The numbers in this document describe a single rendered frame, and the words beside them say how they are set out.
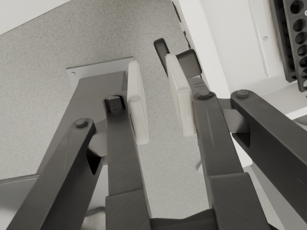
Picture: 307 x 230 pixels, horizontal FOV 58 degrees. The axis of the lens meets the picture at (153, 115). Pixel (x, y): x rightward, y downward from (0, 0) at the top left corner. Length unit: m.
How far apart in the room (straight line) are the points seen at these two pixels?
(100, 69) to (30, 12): 0.83
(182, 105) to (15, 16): 0.35
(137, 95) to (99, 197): 0.45
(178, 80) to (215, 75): 0.12
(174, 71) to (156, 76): 1.10
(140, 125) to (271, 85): 0.29
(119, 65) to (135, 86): 1.08
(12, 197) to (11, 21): 0.34
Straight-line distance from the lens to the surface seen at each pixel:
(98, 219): 0.60
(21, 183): 0.60
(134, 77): 0.18
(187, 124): 0.16
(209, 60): 0.28
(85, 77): 1.28
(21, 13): 0.46
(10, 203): 0.64
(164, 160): 1.52
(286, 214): 1.33
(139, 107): 0.15
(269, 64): 0.39
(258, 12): 0.37
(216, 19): 0.36
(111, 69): 1.25
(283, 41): 0.36
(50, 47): 1.28
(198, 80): 0.18
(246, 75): 0.40
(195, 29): 0.27
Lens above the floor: 1.18
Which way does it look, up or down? 61 degrees down
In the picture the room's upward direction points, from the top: 174 degrees clockwise
